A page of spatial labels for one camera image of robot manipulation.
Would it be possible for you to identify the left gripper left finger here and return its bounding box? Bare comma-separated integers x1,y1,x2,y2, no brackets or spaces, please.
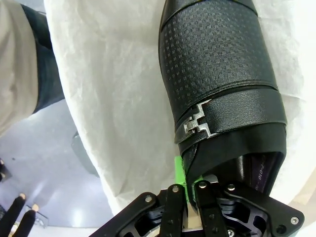
91,155,192,237

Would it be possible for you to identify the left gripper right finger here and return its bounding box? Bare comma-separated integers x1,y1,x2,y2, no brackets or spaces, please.
194,175,305,237

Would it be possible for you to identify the white tissue paper sheet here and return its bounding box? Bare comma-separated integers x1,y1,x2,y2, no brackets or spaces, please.
43,0,316,219

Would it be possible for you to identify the black leather buckle shoe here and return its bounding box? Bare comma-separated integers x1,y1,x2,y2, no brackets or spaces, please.
158,0,289,198

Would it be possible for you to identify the mannequin in white jacket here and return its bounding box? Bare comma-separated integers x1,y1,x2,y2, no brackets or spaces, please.
0,192,40,237

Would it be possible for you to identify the person in beige sweater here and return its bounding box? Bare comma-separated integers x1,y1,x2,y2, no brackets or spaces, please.
0,0,67,137

